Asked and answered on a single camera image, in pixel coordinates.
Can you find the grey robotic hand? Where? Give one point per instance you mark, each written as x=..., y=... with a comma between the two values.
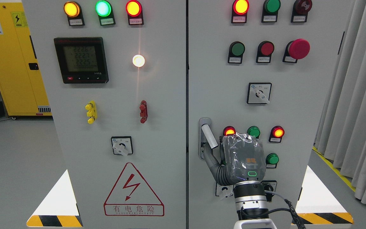
x=244, y=157

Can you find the top red indicator right door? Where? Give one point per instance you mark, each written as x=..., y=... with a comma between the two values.
x=239, y=11

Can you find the grey cabinet door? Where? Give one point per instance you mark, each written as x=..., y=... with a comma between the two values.
x=219, y=91
x=159, y=144

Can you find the white indicator light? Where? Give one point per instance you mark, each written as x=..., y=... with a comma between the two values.
x=138, y=60

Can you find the lower white rotary switch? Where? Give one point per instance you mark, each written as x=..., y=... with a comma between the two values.
x=223, y=192

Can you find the top green indicator right door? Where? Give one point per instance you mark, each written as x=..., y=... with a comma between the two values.
x=270, y=10

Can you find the green indicator light left door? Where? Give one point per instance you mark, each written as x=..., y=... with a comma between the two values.
x=105, y=14

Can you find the grey curtain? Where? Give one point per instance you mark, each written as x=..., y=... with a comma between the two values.
x=341, y=136

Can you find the lit red indicator right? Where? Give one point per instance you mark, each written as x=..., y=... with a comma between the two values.
x=276, y=134

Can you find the left grey cabinet door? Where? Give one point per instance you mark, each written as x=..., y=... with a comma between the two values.
x=159, y=144

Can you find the red push button upper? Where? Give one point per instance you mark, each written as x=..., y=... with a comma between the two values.
x=264, y=52

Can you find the black key selector switch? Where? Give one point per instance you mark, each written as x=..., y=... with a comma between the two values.
x=269, y=186

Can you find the silver door handle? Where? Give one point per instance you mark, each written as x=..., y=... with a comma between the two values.
x=205, y=136

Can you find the green push button upper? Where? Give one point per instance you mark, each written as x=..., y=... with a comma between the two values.
x=235, y=52

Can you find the red terminal post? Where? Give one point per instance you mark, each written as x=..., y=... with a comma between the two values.
x=143, y=111

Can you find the green push button lower right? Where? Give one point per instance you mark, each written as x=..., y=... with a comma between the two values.
x=272, y=160

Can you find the lit red indicator left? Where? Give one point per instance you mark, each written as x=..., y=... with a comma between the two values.
x=229, y=130

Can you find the right door upper rotary switch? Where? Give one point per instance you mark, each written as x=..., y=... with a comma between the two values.
x=259, y=93

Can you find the amber indicator light left door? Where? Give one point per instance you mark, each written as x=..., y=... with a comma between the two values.
x=74, y=13

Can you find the red indicator light left door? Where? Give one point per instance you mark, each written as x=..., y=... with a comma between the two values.
x=134, y=12

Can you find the yellow terminal post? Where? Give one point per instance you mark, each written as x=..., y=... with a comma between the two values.
x=91, y=111

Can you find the dark red buzzer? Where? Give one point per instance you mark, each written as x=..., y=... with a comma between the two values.
x=300, y=11

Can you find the green push button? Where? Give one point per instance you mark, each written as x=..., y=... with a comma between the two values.
x=272, y=160
x=235, y=52

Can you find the right grey cabinet door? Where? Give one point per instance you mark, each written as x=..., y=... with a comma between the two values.
x=219, y=91

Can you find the lit red indicator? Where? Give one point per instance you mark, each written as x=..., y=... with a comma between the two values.
x=276, y=134
x=229, y=130

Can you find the left door rotary switch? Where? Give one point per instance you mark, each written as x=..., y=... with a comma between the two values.
x=122, y=145

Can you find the door rotary switch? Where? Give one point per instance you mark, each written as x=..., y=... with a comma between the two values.
x=122, y=145
x=259, y=93

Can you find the red warning triangle sticker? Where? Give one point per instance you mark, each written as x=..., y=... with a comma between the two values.
x=131, y=195

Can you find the green indicator middle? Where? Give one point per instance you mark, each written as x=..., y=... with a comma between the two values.
x=254, y=131

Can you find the yellow safety cabinet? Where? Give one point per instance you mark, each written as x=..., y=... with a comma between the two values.
x=21, y=84

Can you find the red emergency stop button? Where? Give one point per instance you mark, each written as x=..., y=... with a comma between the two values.
x=295, y=50

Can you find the digital power meter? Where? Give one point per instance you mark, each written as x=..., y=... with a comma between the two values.
x=82, y=60

